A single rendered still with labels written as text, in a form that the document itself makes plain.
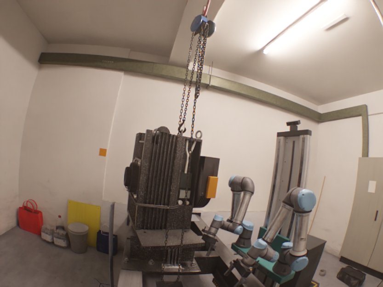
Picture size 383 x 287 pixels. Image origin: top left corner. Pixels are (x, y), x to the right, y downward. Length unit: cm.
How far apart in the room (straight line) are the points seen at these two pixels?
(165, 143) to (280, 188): 102
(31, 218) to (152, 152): 227
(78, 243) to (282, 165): 245
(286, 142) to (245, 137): 133
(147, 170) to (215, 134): 159
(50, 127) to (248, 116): 296
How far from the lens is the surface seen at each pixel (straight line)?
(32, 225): 305
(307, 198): 110
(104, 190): 260
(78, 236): 252
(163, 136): 129
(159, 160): 127
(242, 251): 167
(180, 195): 139
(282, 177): 164
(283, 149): 163
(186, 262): 147
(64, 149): 268
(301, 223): 116
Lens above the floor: 146
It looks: 4 degrees up
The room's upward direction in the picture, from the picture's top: 8 degrees clockwise
